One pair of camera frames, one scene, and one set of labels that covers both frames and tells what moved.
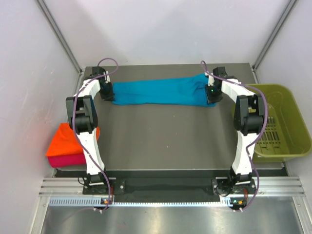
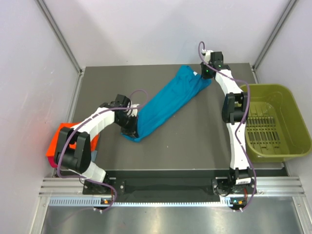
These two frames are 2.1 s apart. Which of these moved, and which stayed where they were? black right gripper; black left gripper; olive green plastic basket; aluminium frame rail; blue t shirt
Moved: black right gripper; black left gripper; blue t shirt
Stayed: olive green plastic basket; aluminium frame rail
